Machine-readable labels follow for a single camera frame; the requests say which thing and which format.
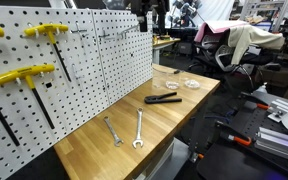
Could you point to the aluminium extrusion bars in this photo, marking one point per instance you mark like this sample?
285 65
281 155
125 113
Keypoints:
277 141

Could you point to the small silver combination wrench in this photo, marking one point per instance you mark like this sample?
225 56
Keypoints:
112 131

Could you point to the white pegboard stand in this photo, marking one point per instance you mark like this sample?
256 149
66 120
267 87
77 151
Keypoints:
124 66

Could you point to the metal pegboard hook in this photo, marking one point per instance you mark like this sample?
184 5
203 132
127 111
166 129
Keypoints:
104 35
79 31

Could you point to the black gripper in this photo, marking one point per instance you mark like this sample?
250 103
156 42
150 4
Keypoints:
144 6

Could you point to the silver metal block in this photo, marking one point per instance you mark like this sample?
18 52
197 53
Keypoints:
280 108

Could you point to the pink fabric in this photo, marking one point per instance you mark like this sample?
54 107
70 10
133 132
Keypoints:
214 26

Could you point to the black orange clamp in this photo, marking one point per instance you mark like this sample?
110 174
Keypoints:
235 137

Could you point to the black office chair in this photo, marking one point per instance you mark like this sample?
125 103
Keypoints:
217 58

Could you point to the background camera rig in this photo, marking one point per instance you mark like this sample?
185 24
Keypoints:
185 11

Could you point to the large silver combination wrench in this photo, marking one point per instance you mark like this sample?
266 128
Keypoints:
138 126

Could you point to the black crimping pliers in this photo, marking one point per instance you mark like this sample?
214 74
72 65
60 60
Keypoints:
160 99

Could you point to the clear glass cup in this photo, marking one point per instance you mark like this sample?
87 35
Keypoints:
166 78

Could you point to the beige jacket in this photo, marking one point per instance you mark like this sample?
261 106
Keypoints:
250 38

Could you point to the black perforated table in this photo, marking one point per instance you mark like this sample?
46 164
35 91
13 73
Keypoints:
237 163

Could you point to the clear round lid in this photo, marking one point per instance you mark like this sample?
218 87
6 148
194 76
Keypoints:
192 83

